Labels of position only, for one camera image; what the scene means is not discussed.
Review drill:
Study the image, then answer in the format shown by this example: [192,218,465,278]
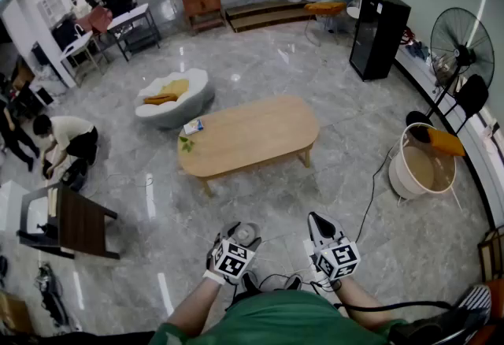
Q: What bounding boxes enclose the thin black floor cable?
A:
[354,146,398,244]

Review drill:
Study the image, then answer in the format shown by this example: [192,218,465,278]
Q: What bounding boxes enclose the person's right forearm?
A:
[334,276,395,332]

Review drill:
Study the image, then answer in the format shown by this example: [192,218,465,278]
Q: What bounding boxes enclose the white house-shaped cabinet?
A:
[2,0,88,89]

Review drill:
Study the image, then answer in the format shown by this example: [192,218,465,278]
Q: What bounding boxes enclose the white folding table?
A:
[58,30,109,88]

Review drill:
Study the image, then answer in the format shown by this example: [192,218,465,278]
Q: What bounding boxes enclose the dark wooden side table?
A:
[17,181,121,261]

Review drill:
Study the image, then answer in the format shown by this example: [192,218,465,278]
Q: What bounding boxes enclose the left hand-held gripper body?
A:
[210,235,257,286]

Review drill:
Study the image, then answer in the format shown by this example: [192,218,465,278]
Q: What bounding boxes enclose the yellow square cushion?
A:
[159,78,190,97]

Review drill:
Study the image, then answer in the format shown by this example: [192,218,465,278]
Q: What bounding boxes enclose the black and white striped cloth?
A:
[456,284,493,313]

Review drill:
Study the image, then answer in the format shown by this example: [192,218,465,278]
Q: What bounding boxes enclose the black equipment pack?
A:
[387,306,493,345]

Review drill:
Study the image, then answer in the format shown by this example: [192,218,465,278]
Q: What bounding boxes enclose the round white side table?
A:
[388,121,464,213]

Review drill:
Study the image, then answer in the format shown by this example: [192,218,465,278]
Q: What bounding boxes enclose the thick black cable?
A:
[334,299,454,315]

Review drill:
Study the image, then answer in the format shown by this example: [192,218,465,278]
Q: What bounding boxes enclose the person's green shirt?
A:
[148,290,406,345]

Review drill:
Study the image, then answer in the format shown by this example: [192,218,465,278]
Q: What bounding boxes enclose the person's left hand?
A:
[202,247,228,287]

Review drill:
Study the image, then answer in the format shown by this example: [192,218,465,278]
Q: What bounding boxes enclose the black chair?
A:
[444,74,490,135]

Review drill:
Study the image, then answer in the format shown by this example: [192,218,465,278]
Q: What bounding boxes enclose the black bag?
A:
[61,158,90,193]

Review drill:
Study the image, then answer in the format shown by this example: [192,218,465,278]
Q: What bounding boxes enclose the dark frame table white top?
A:
[106,3,161,62]

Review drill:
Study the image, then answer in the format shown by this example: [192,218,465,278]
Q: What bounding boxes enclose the black standing fan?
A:
[405,6,496,143]

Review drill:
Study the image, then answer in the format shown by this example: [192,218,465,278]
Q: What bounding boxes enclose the brown cardboard box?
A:
[0,290,35,336]

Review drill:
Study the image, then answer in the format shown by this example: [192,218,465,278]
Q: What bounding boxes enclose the tangle of black cables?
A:
[33,262,72,331]

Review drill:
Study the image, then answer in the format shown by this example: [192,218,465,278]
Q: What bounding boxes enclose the tall black cabinet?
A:
[349,0,412,83]

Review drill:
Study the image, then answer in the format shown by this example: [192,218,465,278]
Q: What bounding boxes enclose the wooden oval coffee table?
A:
[177,94,321,197]

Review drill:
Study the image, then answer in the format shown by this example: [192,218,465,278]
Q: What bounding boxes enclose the orange seat stool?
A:
[303,0,347,47]

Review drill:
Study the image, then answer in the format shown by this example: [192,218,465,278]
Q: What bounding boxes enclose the metal wire rack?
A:
[477,224,504,284]

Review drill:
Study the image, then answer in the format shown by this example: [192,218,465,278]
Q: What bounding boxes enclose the white cloud-shaped sofa chair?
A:
[134,67,216,131]

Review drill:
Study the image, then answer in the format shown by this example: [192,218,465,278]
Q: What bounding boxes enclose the white curved low ledge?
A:
[393,46,504,230]

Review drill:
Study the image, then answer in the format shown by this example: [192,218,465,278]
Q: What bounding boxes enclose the small white and blue box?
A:
[183,118,205,136]

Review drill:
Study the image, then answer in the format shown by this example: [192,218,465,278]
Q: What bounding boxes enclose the person's right hand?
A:
[309,254,340,291]

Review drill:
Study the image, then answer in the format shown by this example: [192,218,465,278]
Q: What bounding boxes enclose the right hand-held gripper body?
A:
[312,235,361,283]

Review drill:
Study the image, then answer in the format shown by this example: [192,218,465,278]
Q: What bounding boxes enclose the wooden cabinet with white top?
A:
[180,0,228,35]

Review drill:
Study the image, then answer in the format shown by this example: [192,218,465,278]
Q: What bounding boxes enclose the wooden platform steps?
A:
[224,0,316,33]

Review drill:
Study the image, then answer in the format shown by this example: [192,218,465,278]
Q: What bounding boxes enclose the person's left forearm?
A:
[165,276,226,339]

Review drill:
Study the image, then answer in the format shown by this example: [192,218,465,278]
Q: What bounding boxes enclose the person's black trousers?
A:
[224,271,304,311]

